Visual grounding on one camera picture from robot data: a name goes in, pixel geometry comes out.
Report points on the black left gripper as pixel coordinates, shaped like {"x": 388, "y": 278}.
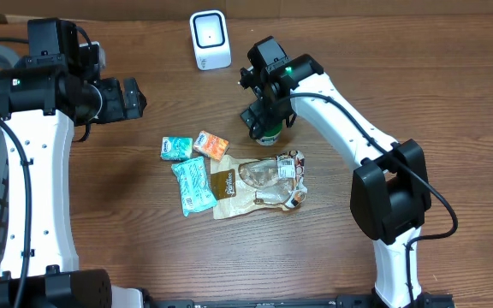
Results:
{"x": 118, "y": 109}

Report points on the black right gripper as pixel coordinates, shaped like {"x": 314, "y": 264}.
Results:
{"x": 262, "y": 111}

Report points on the green white small bottle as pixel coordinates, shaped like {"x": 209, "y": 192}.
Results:
{"x": 271, "y": 137}

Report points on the teal Kleenex tissue pack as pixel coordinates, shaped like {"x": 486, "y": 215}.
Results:
{"x": 176, "y": 148}

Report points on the orange Kleenex tissue pack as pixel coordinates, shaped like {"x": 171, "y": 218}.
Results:
{"x": 211, "y": 145}

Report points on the beige snack pouch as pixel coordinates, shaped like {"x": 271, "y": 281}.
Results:
{"x": 241, "y": 186}

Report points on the teal wipes packet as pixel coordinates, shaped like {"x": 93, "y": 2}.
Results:
{"x": 195, "y": 191}

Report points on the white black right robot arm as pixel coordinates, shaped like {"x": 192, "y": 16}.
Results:
{"x": 390, "y": 189}

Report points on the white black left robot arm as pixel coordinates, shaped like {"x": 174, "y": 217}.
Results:
{"x": 51, "y": 91}

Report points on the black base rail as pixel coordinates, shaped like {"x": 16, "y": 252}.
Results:
{"x": 272, "y": 303}

